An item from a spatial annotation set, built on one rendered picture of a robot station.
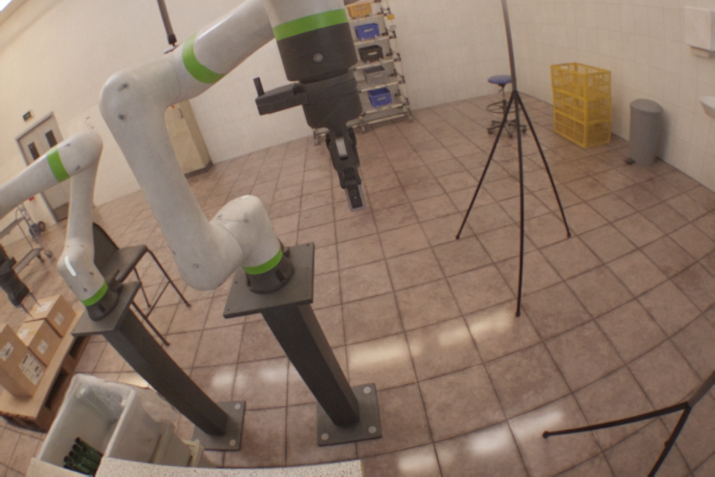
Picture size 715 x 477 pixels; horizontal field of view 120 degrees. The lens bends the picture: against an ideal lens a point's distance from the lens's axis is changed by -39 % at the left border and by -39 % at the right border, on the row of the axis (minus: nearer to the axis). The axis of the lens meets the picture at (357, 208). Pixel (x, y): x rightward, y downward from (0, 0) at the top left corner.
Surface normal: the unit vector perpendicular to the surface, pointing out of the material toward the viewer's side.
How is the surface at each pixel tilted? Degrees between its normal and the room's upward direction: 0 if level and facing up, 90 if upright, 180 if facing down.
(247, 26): 106
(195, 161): 90
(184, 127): 91
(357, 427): 0
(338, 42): 90
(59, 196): 90
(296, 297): 0
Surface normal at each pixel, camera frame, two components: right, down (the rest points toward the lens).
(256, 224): 0.88, 0.00
